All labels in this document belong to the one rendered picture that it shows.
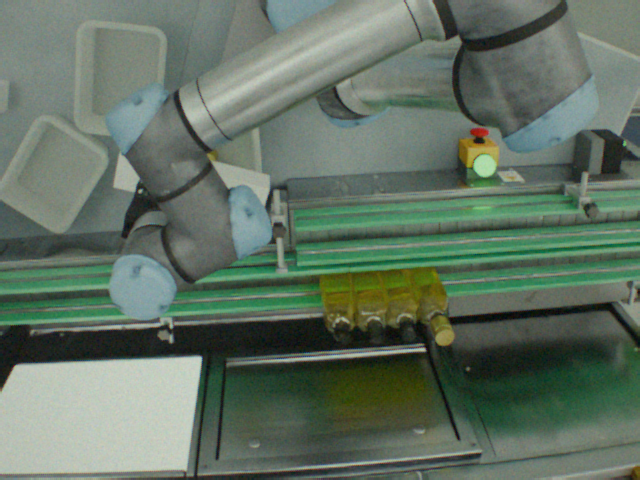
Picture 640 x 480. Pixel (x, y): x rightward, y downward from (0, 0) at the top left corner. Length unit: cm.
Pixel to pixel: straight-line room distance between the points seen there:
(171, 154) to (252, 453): 59
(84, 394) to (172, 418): 20
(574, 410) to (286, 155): 77
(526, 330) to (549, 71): 89
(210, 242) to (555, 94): 39
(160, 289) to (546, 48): 47
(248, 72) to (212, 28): 68
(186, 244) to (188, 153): 11
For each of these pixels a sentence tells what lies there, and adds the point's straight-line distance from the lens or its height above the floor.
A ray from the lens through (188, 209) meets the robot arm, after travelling 69.
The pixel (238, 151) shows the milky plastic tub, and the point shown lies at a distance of 136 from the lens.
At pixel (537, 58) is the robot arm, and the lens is 66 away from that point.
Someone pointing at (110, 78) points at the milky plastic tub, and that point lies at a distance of 137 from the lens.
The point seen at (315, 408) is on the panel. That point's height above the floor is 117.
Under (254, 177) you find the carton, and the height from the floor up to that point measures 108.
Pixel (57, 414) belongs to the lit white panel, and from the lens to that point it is 127.
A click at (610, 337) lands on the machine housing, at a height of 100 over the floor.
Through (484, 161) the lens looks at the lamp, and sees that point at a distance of 135.
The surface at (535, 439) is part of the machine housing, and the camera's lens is 120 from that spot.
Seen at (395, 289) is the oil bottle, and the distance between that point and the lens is 122.
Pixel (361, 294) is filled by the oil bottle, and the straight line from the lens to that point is 120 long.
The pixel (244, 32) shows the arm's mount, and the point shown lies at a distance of 121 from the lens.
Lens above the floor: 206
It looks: 63 degrees down
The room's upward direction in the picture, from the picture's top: 171 degrees clockwise
